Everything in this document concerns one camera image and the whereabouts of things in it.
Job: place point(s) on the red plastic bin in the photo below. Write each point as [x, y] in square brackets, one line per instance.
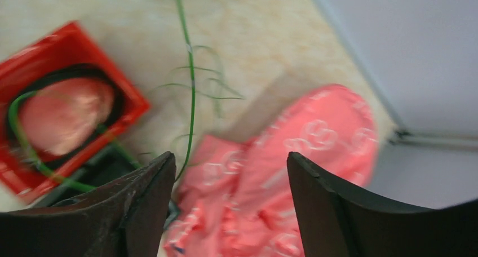
[65, 47]

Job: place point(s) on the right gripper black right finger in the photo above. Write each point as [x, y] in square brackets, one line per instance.
[339, 218]

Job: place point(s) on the pink patterned cloth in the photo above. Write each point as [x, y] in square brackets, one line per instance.
[235, 198]

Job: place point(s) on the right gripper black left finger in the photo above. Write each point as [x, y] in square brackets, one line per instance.
[124, 217]

